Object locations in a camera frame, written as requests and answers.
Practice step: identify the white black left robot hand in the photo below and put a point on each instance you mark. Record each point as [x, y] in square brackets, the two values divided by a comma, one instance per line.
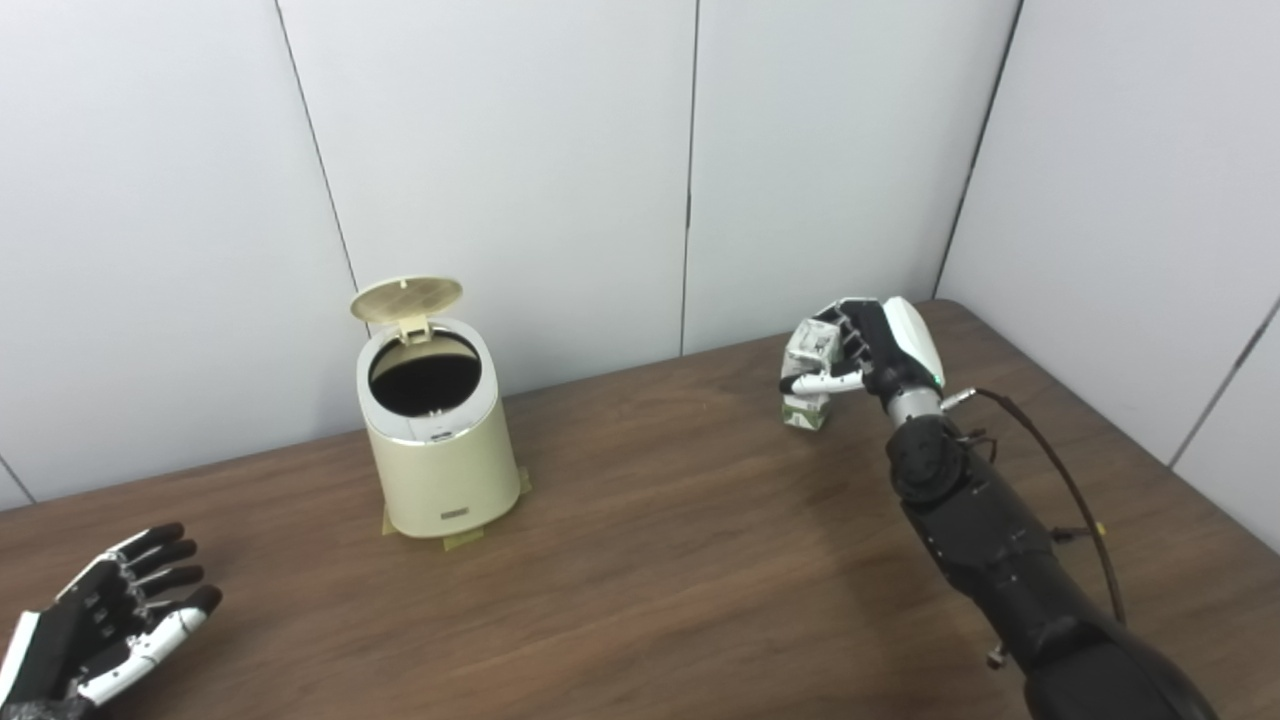
[70, 640]

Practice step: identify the white green milk carton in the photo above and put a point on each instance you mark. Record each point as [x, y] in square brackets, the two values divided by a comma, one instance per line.
[805, 410]

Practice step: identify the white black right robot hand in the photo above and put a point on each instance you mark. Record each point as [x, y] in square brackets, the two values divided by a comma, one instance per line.
[895, 345]

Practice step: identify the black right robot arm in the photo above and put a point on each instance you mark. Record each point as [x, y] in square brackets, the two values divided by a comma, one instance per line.
[1000, 550]

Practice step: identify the cream-colored bin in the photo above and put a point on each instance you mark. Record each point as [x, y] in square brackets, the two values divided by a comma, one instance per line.
[445, 480]

